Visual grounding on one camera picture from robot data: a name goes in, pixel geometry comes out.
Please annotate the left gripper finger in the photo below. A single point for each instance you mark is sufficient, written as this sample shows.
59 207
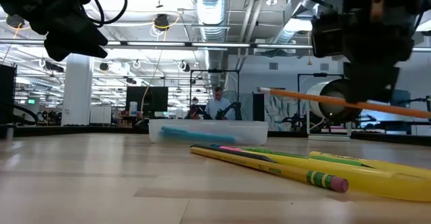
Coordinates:
64 52
81 32

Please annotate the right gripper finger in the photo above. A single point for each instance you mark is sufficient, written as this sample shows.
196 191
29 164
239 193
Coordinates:
370 82

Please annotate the orange pencil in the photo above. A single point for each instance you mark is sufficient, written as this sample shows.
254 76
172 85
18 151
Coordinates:
303 96

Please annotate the slim yellow pen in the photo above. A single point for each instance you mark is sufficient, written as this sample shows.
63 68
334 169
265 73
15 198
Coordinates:
404 168

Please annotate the thick yellow highlighter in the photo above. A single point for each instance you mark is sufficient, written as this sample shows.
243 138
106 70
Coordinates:
370 180

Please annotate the green pen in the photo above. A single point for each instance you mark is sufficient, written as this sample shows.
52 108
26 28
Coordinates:
269 151

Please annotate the yellow pencil with pink eraser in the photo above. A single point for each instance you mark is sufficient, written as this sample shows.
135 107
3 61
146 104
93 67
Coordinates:
286 172

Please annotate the clear box with grey lid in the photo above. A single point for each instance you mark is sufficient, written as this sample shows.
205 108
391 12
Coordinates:
256 133

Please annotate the black pen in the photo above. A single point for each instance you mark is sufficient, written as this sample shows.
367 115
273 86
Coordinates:
235 153

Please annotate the pink pen with blue cap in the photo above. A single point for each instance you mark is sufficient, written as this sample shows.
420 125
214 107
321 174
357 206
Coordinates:
230 148

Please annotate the background black robot arm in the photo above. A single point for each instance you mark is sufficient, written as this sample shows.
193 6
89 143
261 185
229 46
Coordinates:
232 108

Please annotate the monitor on arm mount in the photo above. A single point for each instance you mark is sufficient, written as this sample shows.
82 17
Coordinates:
405 96

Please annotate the black speaker box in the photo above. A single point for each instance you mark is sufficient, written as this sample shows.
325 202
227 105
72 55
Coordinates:
258 107

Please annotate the white column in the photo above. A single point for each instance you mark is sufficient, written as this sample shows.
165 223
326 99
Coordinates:
77 89

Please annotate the dark panel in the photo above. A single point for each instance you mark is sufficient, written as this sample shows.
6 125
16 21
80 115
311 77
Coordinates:
7 93

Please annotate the white cabinet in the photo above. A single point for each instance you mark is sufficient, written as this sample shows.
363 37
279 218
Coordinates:
100 114

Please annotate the white canister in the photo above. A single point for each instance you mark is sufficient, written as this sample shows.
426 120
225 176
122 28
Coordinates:
133 109

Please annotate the teal mural panel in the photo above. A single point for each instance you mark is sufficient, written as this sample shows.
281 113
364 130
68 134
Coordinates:
279 111

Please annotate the black monitor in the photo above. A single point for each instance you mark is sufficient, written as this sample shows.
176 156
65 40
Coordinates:
155 99

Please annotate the person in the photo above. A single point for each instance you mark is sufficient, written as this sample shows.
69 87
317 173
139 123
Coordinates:
219 108

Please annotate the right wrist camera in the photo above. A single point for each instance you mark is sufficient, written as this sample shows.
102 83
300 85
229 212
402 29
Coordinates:
328 35

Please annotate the silver ventilation duct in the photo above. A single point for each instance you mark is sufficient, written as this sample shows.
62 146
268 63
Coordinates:
210 8

